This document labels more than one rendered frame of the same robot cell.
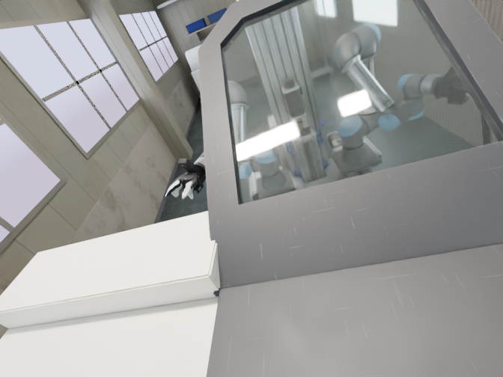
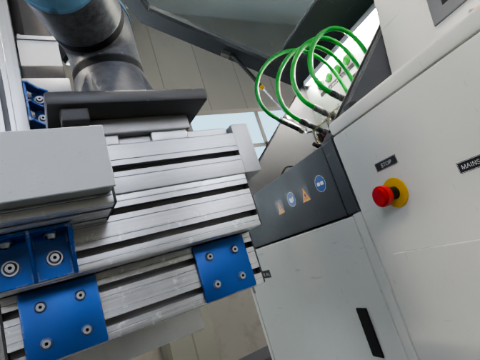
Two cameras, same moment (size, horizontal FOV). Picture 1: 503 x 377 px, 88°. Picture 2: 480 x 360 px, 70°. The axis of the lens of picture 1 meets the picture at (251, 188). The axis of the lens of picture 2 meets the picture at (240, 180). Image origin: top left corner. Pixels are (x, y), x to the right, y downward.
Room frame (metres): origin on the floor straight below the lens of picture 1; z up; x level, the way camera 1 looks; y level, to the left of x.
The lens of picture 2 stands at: (1.55, 0.36, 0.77)
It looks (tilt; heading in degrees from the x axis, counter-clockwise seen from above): 12 degrees up; 228
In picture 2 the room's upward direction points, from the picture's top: 18 degrees counter-clockwise
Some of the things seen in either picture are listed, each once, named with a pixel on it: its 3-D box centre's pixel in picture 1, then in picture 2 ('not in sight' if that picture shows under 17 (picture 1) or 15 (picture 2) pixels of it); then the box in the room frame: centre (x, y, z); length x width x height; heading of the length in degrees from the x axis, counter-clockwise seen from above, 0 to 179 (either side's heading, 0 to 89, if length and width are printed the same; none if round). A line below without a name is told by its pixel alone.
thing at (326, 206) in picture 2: not in sight; (278, 211); (0.81, -0.34, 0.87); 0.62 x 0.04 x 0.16; 73
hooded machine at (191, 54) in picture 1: (206, 75); not in sight; (7.70, -0.15, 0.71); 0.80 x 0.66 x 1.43; 169
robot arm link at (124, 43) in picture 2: not in sight; (99, 38); (1.32, -0.14, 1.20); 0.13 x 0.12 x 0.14; 53
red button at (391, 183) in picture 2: not in sight; (387, 194); (0.98, 0.07, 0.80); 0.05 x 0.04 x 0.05; 73
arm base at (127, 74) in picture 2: not in sight; (115, 99); (1.31, -0.14, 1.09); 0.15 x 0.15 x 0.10
